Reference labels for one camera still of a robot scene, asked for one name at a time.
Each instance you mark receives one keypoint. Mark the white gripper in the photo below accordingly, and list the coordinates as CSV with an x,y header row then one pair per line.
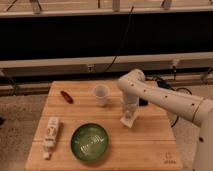
x,y
130,111

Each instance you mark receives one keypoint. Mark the white sponge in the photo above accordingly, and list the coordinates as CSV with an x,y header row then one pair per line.
x,y
128,121

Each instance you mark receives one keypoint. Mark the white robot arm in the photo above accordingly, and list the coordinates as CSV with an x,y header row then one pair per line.
x,y
197,110

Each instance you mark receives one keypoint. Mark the translucent plastic cup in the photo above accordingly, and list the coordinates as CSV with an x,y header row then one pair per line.
x,y
101,93

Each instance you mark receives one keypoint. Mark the wooden table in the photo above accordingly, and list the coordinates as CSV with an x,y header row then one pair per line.
x,y
149,145

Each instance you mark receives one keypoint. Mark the red chili pepper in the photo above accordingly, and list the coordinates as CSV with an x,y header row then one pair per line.
x,y
67,97

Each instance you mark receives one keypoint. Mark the white tube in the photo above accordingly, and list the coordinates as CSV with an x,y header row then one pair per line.
x,y
51,133

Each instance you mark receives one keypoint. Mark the small white cube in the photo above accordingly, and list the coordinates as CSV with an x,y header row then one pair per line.
x,y
46,155

